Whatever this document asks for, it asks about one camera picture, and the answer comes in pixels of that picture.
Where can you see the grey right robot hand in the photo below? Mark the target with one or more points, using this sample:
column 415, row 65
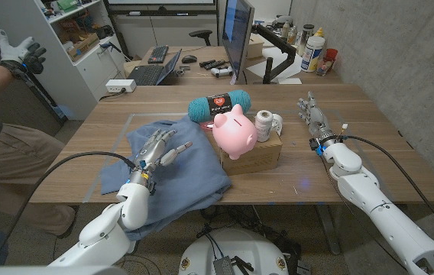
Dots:
column 317, row 119

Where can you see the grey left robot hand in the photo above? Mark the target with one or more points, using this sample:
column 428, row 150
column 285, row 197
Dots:
column 150, row 154

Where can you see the person's white gloved hand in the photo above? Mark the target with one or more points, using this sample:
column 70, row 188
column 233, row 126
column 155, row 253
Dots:
column 12, row 52

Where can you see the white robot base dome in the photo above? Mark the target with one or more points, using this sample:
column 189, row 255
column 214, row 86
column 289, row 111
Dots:
column 236, row 244

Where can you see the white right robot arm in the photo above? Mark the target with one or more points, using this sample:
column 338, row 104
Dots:
column 385, row 217

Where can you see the blue hoodie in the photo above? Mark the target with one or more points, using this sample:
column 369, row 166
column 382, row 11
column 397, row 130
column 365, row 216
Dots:
column 194, row 175

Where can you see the teal yarn skein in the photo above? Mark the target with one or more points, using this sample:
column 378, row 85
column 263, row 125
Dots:
column 201, row 109

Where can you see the pink plastic piggy bank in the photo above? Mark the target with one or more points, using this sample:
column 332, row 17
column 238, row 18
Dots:
column 236, row 133

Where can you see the white tape roll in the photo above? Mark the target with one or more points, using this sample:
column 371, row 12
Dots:
column 278, row 123

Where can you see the clear glass cup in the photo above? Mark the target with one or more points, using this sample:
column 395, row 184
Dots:
column 324, row 65

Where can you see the white twine spool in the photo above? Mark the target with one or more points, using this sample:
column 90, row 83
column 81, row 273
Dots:
column 264, row 126

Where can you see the white shelf cabinet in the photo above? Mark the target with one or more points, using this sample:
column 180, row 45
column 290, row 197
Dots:
column 68, row 76

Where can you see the white paper sheets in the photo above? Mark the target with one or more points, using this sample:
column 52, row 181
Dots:
column 289, row 63

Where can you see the pink flat packet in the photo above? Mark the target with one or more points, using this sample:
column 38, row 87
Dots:
column 206, row 126

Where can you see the white wipes canister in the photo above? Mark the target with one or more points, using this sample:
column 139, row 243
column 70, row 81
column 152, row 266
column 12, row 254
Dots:
column 311, row 53

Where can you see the red cup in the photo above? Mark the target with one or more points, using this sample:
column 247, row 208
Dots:
column 331, row 52

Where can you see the open cardboard shelf box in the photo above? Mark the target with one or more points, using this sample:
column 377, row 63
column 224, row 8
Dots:
column 83, row 46

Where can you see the green shelf box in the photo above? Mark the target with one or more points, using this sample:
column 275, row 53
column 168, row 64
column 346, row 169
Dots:
column 67, row 4

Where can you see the brown cardboard box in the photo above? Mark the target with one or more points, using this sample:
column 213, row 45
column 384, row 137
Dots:
column 255, row 158

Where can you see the white power strip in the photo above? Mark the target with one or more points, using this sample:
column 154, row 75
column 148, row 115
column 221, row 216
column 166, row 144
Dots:
column 119, row 85

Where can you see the black laptop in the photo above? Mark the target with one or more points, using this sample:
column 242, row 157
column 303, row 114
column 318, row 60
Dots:
column 148, row 74

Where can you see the dark lidded jar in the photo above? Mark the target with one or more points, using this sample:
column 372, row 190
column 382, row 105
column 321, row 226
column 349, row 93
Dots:
column 305, row 36

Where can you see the yellow capped bottle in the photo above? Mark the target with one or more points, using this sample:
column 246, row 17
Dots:
column 319, row 32

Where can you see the wooden office desk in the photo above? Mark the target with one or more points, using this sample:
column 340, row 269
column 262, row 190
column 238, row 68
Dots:
column 201, row 78

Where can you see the small pale bottle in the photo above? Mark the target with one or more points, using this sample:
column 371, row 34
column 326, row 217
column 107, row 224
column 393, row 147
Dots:
column 285, row 30

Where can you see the small tan desk box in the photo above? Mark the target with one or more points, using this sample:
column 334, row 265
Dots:
column 256, row 46

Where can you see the black keyboard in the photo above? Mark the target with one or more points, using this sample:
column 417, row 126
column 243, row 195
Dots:
column 158, row 54

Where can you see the black computer mouse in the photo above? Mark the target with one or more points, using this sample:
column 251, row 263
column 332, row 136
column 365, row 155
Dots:
column 189, row 59

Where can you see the person in khaki trousers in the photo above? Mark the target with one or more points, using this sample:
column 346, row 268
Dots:
column 10, row 156

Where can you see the white game controller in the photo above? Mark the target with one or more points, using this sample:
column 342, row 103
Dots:
column 221, row 71

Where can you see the black remote control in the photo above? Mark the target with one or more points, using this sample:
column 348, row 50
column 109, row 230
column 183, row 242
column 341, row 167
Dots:
column 219, row 64
column 206, row 63

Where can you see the grey table leg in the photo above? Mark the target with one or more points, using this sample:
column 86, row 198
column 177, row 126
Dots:
column 329, row 229

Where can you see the black computer monitor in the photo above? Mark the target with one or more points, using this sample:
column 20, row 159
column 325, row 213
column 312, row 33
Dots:
column 236, row 34

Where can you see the black office chair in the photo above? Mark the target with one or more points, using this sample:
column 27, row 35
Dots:
column 201, row 35

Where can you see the metal grille box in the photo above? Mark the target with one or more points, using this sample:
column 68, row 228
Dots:
column 223, row 266

